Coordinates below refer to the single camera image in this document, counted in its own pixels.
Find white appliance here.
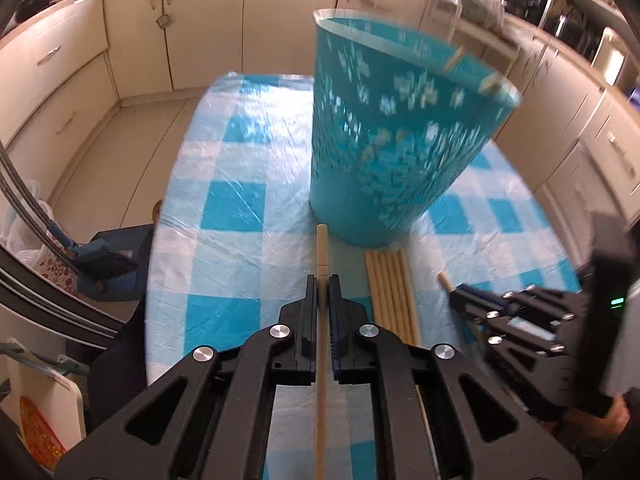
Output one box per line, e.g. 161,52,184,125
592,27,626,86

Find cream drawer cabinet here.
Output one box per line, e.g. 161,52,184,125
0,0,121,201

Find blue white checked tablecloth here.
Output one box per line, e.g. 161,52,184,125
144,72,586,480

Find dark chair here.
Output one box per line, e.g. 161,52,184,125
85,300,151,436

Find person's right hand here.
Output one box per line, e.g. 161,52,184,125
565,395,633,456

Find blue perforated plastic basket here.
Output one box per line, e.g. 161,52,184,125
309,8,521,250

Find white cutting board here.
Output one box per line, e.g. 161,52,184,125
0,355,88,473

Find black metal frame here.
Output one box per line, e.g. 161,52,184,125
0,245,126,348

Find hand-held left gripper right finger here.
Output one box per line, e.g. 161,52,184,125
327,274,583,480

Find cream door cabinet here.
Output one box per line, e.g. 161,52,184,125
102,0,451,96

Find white plastic bag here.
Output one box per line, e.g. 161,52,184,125
0,180,76,286

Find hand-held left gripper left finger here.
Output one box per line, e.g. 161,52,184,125
52,274,320,480

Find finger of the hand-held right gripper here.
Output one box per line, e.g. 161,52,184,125
480,320,596,418
449,284,591,331

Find blue broom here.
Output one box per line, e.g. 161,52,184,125
0,142,143,283

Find red patterned plastic bag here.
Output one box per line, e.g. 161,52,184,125
37,255,78,291

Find blue broom and dustpan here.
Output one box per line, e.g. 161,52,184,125
75,225,156,303

